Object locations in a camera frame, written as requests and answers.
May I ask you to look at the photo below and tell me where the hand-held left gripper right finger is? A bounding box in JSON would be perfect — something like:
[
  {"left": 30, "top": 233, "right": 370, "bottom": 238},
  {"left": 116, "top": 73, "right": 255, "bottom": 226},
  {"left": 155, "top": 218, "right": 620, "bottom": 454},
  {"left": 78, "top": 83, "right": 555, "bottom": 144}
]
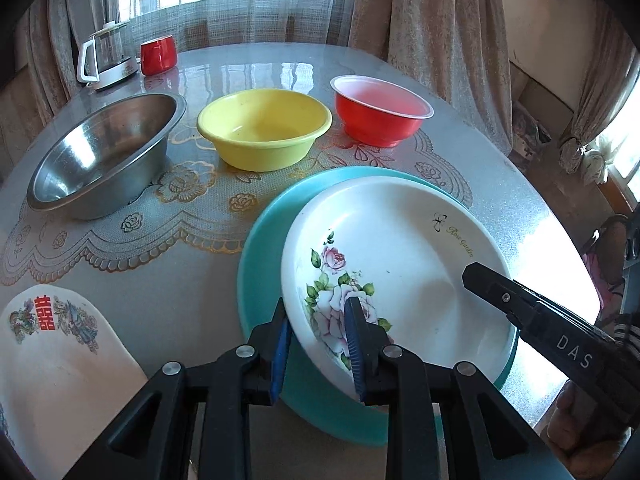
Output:
[{"left": 344, "top": 296, "right": 571, "bottom": 480}]

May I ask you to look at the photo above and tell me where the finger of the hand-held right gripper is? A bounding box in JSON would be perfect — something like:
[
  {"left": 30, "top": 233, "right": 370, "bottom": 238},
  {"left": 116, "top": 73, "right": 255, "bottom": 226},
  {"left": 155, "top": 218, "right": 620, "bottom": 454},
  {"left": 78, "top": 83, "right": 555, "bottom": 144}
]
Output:
[{"left": 461, "top": 261, "right": 541, "bottom": 337}]

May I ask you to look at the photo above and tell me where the sheer white curtain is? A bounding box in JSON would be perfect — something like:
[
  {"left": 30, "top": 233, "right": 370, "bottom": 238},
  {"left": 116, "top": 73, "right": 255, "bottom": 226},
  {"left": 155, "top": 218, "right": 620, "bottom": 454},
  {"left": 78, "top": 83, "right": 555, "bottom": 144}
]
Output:
[{"left": 85, "top": 0, "right": 363, "bottom": 56}]

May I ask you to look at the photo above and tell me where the white rose print plate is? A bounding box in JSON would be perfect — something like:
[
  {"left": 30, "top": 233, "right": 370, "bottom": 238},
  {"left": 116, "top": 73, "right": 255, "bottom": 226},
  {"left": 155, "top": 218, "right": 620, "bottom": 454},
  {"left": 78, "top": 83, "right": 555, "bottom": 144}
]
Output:
[{"left": 280, "top": 176, "right": 519, "bottom": 403}]

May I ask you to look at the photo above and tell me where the tied beige curtain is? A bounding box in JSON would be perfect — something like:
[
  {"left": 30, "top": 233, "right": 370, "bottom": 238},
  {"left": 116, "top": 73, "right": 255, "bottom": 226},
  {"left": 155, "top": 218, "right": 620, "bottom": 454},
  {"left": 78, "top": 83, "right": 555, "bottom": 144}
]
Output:
[{"left": 559, "top": 7, "right": 640, "bottom": 186}]

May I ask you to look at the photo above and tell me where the glass kettle white handle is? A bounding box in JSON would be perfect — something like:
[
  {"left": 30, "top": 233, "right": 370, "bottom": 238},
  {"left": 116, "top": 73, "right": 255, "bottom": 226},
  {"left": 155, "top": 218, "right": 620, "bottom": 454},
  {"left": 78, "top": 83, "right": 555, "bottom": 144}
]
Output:
[{"left": 76, "top": 20, "right": 141, "bottom": 92}]

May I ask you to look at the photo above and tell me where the small side window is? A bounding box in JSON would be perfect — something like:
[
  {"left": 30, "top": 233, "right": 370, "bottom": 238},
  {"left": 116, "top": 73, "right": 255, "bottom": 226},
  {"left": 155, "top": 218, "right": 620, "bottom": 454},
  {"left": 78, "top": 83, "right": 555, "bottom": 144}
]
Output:
[{"left": 597, "top": 102, "right": 640, "bottom": 211}]

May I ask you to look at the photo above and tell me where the red mug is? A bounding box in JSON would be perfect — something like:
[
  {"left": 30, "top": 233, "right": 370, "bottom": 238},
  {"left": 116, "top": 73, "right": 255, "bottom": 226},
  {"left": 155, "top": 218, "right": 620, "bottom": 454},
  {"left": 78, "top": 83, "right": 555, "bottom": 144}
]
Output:
[{"left": 139, "top": 35, "right": 179, "bottom": 76}]

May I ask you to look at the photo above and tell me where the red plastic bowl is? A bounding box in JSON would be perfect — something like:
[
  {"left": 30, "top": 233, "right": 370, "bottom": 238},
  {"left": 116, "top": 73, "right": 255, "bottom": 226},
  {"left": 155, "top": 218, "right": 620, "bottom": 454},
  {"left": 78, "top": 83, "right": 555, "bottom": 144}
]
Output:
[{"left": 330, "top": 75, "right": 434, "bottom": 148}]

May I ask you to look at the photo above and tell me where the lace table mat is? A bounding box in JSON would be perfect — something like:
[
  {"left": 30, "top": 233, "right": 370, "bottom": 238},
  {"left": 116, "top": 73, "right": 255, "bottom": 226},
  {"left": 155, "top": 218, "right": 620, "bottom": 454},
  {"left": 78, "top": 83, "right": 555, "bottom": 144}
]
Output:
[{"left": 0, "top": 125, "right": 474, "bottom": 287}]

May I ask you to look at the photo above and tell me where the yellow plastic bowl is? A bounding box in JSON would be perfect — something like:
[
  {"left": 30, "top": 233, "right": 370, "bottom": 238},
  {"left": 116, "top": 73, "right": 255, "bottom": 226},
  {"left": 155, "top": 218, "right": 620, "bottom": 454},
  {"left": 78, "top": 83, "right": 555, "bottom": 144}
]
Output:
[{"left": 196, "top": 88, "right": 333, "bottom": 171}]

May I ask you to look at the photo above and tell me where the teal plate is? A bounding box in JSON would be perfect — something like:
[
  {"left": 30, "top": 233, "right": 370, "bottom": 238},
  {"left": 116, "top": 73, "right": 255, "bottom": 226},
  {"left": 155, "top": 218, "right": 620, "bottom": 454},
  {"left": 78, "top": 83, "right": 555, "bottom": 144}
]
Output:
[{"left": 236, "top": 166, "right": 519, "bottom": 449}]

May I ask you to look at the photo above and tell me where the person's right hand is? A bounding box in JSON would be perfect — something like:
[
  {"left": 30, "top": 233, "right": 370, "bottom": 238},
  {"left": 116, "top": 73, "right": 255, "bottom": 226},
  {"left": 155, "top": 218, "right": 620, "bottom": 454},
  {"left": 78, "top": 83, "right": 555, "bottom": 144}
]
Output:
[{"left": 546, "top": 377, "right": 628, "bottom": 461}]

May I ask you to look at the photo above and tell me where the stainless steel bowl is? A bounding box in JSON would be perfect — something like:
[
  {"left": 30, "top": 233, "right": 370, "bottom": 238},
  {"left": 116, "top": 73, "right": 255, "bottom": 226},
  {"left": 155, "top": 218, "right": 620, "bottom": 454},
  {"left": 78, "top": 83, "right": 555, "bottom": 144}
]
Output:
[{"left": 26, "top": 92, "right": 188, "bottom": 221}]

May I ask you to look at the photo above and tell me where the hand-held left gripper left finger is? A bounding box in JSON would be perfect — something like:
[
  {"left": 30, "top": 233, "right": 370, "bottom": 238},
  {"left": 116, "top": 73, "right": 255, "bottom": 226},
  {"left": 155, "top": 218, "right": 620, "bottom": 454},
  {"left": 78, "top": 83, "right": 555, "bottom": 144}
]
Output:
[{"left": 60, "top": 297, "right": 296, "bottom": 480}]

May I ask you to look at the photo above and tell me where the pink floral cloth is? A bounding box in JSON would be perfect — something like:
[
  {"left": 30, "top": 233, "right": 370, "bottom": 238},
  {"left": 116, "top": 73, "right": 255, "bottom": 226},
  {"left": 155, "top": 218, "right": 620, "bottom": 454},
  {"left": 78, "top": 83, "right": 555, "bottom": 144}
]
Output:
[{"left": 582, "top": 247, "right": 627, "bottom": 323}]

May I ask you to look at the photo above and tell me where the beige patterned curtain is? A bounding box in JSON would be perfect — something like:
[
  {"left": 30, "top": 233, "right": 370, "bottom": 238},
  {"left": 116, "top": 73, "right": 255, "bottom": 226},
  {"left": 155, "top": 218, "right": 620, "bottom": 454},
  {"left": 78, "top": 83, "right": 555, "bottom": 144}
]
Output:
[
  {"left": 0, "top": 0, "right": 108, "bottom": 128},
  {"left": 350, "top": 0, "right": 513, "bottom": 157}
]

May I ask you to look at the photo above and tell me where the white plate red character print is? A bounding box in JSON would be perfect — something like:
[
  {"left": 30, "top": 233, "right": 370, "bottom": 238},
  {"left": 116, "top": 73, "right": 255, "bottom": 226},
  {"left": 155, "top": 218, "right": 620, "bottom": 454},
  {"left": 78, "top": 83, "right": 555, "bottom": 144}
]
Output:
[{"left": 0, "top": 282, "right": 151, "bottom": 480}]

